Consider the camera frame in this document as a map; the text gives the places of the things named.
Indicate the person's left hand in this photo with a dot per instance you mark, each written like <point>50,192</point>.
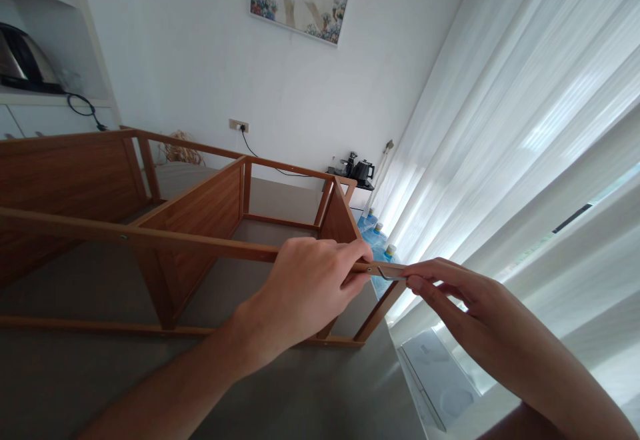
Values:
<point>295,300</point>

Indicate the person's right hand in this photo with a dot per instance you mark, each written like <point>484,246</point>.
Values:
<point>470,300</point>

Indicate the person's right fingers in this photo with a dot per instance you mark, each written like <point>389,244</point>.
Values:
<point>455,292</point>

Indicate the person's left thumb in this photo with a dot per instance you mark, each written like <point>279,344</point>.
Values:
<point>358,274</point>

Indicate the person's left index finger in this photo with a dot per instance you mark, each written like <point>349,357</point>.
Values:
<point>350,249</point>

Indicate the person's right index finger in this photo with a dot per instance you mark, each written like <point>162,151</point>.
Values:
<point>440,266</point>

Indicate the person's left fingers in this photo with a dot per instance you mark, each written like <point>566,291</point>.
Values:
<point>300,246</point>

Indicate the person's right thumb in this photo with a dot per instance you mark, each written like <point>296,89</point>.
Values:
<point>427,294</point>

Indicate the metal hex key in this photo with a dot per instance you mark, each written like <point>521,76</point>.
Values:
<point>390,273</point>

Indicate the brown wooden shelf frame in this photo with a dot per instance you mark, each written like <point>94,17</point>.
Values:
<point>200,210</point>

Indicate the blue water bottle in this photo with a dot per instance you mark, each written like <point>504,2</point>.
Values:
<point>376,237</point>
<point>386,260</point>
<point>369,221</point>

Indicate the black tea table with kettle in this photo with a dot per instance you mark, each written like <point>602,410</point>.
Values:
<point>357,172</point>

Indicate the white foam packaging tray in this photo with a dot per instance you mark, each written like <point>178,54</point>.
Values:
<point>440,385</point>

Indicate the bundle of straw strands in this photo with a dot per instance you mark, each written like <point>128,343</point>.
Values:
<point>180,152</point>

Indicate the white sheer curtain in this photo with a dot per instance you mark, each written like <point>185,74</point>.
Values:
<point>525,110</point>

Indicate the steel electric kettle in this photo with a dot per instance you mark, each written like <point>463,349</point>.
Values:
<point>20,60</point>

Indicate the beige wall socket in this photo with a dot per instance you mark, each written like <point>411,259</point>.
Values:
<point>239,125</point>

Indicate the white wall shelf cabinet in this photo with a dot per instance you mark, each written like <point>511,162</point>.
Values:
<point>45,110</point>

